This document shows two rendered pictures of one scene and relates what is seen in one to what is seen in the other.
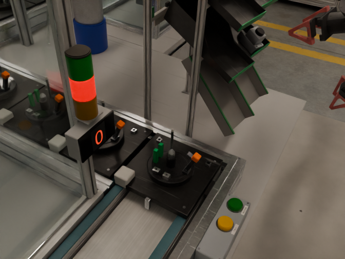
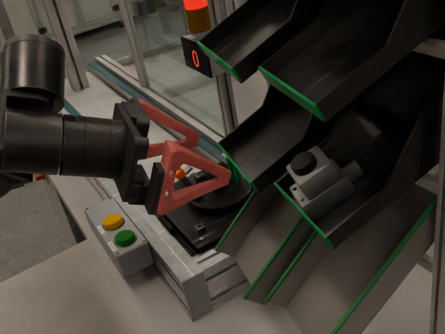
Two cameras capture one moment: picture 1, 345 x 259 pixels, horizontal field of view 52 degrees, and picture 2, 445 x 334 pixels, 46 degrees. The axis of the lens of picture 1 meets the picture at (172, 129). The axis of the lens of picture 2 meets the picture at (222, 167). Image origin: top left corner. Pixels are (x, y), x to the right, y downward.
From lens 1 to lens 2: 1.48 m
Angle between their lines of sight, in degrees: 93
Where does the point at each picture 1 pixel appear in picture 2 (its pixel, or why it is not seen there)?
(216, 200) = (146, 226)
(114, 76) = not seen: outside the picture
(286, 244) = (67, 324)
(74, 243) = not seen: hidden behind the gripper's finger
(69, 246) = not seen: hidden behind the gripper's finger
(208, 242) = (108, 205)
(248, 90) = (332, 322)
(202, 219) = (138, 211)
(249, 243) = (102, 287)
